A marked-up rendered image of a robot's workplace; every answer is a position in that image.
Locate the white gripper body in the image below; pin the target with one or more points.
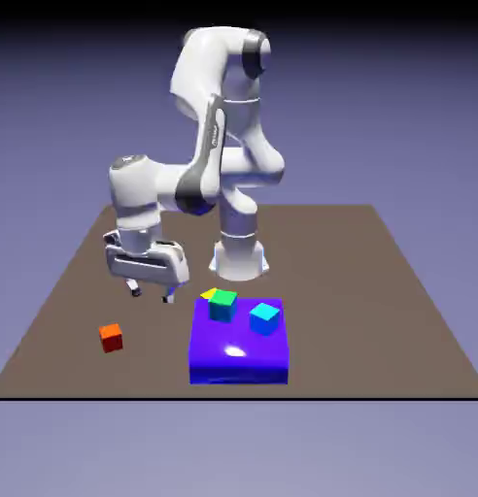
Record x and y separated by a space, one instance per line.
145 266

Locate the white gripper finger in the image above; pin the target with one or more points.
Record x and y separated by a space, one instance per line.
133 286
170 295

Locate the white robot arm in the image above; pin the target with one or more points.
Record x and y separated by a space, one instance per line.
208 70

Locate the small yellow cube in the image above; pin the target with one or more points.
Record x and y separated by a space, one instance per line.
208 293

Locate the small green cube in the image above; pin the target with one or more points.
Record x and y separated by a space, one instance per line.
222 304

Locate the small orange cube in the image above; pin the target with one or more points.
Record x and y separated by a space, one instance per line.
111 337

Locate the small cyan cube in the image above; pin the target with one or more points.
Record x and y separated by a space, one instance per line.
264 318

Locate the large blue box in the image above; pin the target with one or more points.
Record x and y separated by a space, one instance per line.
239 349

